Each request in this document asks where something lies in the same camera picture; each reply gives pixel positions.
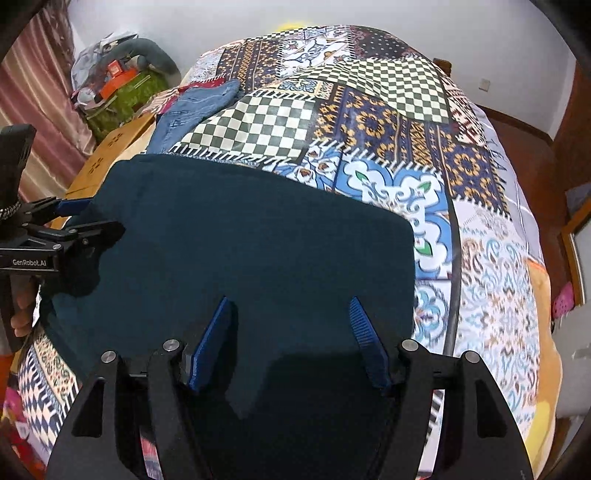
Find green storage bag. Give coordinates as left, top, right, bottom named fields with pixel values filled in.
left=85, top=71, right=169, bottom=144

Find pink slippers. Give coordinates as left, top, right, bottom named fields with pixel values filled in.
left=551, top=282, right=575, bottom=319

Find patchwork printed blanket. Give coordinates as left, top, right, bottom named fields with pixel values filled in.
left=0, top=23, right=552, bottom=480

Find blue jeans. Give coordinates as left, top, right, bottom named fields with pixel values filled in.
left=148, top=79, right=243, bottom=155

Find grey plush pillow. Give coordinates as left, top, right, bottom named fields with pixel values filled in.
left=117, top=37, right=181, bottom=75

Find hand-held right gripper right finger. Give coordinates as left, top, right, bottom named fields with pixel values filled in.
left=348, top=295, right=536, bottom=480

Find wooden laptop table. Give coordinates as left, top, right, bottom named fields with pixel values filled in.
left=48, top=113, right=155, bottom=229

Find orange box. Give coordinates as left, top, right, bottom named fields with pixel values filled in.
left=99, top=69, right=139, bottom=100

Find striped pink curtain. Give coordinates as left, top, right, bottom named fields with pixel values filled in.
left=0, top=0, right=93, bottom=199

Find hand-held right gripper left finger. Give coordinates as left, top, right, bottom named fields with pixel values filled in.
left=46, top=295, right=238, bottom=480

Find red striped cloth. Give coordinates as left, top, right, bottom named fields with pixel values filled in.
left=148, top=83, right=185, bottom=114

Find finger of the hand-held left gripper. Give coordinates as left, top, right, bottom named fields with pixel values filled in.
left=28, top=220, right=126, bottom=259
left=16, top=196, right=95, bottom=227

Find dark navy pants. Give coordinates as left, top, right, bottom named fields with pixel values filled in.
left=39, top=154, right=416, bottom=480

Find person's left hand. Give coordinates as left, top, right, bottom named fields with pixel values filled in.
left=11, top=281, right=42, bottom=340

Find silver plastic bag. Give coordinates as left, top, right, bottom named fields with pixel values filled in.
left=71, top=32, right=139, bottom=88

